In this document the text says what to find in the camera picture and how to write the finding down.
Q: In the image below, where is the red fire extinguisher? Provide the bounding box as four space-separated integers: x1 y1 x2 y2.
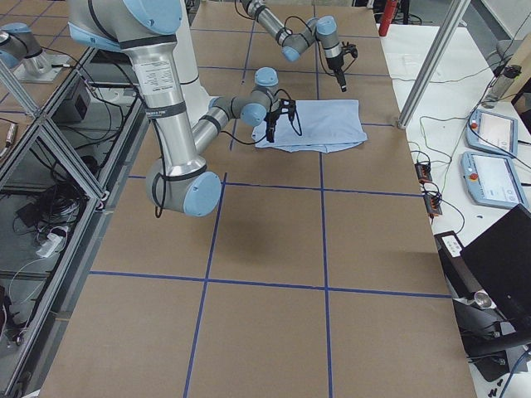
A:
378 0 398 37

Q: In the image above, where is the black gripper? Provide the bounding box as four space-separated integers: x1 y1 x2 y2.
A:
265 99 282 143
325 52 347 92

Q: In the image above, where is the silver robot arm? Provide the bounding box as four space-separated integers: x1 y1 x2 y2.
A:
240 1 358 92
68 1 279 217

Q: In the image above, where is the aluminium frame cart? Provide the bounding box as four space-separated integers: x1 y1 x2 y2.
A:
0 24 167 398

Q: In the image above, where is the black laptop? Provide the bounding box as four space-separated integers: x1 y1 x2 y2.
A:
461 204 530 328

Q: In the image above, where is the teach pendant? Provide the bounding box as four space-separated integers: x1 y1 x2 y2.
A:
460 151 529 209
465 109 518 158

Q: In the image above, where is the clear water bottle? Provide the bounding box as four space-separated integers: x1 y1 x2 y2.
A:
482 65 522 109

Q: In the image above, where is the orange black electronics board lower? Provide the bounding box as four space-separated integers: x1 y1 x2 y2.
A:
423 192 442 218

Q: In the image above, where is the black monitor stand box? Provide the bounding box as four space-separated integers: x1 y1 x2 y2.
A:
434 231 530 381

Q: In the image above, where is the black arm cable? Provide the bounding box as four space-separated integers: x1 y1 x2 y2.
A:
153 89 304 219
234 0 358 78

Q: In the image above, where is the light blue t-shirt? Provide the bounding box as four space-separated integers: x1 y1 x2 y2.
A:
252 99 368 153

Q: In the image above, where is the upper teach pendant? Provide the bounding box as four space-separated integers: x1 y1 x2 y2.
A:
465 109 518 158

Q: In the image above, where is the orange black electronics board upper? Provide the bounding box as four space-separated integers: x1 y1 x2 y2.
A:
415 163 432 183

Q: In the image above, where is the aluminium frame post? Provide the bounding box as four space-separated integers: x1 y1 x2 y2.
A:
397 0 471 129

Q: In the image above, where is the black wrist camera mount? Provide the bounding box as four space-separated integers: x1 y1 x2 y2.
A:
277 98 296 123
342 41 358 60

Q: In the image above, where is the orange black electronics board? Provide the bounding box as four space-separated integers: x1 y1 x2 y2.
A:
423 192 442 218
415 163 432 183

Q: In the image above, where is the lower teach pendant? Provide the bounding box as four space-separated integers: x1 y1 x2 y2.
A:
460 151 529 209

